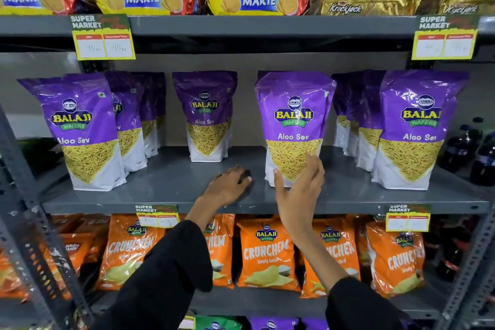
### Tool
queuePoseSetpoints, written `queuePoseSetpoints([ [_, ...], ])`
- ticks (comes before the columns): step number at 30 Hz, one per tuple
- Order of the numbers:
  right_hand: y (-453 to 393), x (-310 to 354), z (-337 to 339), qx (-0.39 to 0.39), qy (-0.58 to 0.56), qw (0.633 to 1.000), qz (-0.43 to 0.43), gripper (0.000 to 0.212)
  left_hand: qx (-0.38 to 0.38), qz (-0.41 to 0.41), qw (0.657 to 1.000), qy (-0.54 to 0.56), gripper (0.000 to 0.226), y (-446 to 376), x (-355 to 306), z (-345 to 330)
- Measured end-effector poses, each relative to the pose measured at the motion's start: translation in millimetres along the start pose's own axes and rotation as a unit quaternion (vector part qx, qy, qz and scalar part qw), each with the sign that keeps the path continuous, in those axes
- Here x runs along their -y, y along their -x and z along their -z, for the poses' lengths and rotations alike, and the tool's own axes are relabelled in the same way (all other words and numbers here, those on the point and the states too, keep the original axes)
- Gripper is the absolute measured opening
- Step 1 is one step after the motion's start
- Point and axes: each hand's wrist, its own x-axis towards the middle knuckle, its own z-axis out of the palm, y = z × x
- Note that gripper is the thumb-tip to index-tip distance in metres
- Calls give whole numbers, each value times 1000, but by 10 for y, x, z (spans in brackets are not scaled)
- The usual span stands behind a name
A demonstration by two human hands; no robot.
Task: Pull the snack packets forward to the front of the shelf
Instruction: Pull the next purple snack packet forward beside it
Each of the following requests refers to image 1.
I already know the person's right hand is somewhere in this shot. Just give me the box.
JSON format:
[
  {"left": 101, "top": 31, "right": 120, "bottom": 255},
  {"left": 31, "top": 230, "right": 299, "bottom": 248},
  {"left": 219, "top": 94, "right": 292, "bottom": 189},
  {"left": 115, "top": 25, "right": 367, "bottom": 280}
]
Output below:
[{"left": 273, "top": 152, "right": 326, "bottom": 234}]

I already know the person's left hand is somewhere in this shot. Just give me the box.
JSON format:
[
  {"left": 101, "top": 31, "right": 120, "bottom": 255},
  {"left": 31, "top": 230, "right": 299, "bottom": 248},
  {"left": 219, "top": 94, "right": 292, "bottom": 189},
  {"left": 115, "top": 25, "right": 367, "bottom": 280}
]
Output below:
[{"left": 200, "top": 165, "right": 253, "bottom": 209}]

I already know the purple snack packet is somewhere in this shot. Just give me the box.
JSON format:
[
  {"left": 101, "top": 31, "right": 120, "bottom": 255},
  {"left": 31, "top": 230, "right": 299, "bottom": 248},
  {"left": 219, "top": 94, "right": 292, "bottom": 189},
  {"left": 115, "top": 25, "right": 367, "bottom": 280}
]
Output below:
[{"left": 255, "top": 71, "right": 336, "bottom": 189}]

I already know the person's right forearm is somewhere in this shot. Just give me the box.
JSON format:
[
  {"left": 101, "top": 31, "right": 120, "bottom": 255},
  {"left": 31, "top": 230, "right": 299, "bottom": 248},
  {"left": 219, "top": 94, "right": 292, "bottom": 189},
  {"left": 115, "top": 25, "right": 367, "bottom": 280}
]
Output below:
[{"left": 290, "top": 225, "right": 407, "bottom": 330}]

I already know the person's left forearm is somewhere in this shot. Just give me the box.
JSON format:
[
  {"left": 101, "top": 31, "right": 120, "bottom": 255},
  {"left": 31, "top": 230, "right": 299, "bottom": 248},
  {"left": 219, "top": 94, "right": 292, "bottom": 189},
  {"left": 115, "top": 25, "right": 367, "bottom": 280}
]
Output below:
[{"left": 90, "top": 194, "right": 218, "bottom": 330}]

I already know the grey metal shelf rack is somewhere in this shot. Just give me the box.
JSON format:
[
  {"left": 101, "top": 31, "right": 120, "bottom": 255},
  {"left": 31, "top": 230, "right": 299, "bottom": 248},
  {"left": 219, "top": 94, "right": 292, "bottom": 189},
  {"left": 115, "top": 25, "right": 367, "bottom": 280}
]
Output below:
[{"left": 0, "top": 14, "right": 495, "bottom": 330}]

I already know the row of orange packets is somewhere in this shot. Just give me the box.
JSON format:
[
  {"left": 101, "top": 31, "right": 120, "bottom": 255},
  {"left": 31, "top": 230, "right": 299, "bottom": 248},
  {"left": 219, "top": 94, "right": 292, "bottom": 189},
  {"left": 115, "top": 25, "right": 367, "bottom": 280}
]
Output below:
[{"left": 0, "top": 213, "right": 427, "bottom": 300}]

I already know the yellow green price tag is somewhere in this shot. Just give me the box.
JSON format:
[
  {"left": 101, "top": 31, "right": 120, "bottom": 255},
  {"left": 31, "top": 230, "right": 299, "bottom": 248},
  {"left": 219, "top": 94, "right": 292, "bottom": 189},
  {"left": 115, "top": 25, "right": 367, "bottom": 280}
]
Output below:
[
  {"left": 411, "top": 14, "right": 480, "bottom": 61},
  {"left": 135, "top": 204, "right": 181, "bottom": 229},
  {"left": 385, "top": 204, "right": 432, "bottom": 233},
  {"left": 70, "top": 14, "right": 136, "bottom": 61}
]

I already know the small purple packet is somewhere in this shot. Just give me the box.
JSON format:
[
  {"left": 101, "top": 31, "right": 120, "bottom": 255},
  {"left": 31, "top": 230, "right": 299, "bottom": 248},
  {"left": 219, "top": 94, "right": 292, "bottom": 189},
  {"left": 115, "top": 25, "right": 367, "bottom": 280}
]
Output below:
[
  {"left": 301, "top": 318, "right": 329, "bottom": 330},
  {"left": 249, "top": 317, "right": 299, "bottom": 330}
]

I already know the green snack packet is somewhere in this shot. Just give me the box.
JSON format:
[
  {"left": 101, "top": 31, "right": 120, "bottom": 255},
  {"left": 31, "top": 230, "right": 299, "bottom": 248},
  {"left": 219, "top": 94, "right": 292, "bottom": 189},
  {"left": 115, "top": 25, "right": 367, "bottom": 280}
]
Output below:
[{"left": 194, "top": 315, "right": 243, "bottom": 330}]

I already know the row of purple packets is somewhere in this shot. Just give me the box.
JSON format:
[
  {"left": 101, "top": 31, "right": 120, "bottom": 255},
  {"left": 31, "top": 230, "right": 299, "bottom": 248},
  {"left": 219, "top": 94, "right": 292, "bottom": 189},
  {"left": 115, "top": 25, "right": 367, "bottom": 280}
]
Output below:
[{"left": 17, "top": 69, "right": 470, "bottom": 192}]

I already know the dark cola bottle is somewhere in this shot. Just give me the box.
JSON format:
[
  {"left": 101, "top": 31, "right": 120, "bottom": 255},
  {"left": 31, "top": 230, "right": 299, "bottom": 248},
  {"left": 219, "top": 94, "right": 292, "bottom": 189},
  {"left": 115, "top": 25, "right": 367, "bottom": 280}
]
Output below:
[
  {"left": 439, "top": 124, "right": 484, "bottom": 174},
  {"left": 469, "top": 132, "right": 495, "bottom": 187},
  {"left": 435, "top": 221, "right": 470, "bottom": 283}
]

